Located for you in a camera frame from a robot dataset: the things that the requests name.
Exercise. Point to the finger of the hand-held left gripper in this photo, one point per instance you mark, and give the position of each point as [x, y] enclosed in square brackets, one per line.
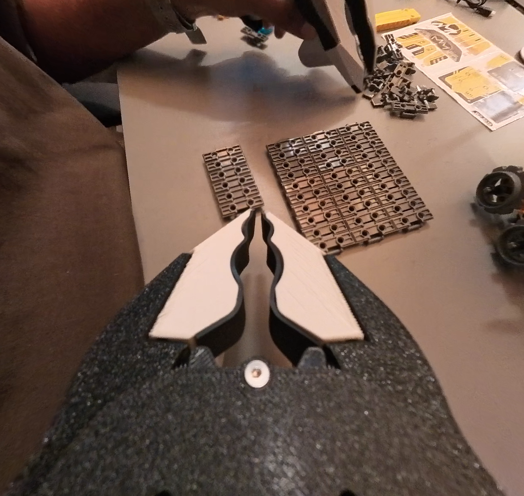
[344, 33]
[366, 20]

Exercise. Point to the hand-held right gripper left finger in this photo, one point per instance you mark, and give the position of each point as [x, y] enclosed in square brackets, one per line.
[200, 291]

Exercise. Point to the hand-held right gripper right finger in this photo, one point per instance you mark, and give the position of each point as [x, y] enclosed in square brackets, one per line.
[315, 295]

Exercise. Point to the pile of track links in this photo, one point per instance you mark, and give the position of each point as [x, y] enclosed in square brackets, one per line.
[399, 82]

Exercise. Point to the strip of joined track links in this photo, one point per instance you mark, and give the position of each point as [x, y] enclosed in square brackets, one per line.
[231, 182]

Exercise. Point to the person's left forearm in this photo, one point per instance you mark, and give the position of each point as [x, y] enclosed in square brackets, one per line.
[82, 20]

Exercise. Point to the yellow toy beam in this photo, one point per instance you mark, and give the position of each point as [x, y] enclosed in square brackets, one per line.
[397, 18]

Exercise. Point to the small dark grey toy part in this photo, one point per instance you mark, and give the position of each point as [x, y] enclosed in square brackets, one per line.
[251, 35]

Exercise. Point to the yellow black sticker sheet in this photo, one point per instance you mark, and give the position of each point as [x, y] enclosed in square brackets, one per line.
[462, 66]

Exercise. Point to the mat of joined track links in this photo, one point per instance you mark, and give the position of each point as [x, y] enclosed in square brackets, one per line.
[348, 188]

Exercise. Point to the yellow black toy vehicle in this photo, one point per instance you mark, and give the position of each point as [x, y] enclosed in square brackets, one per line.
[499, 217]

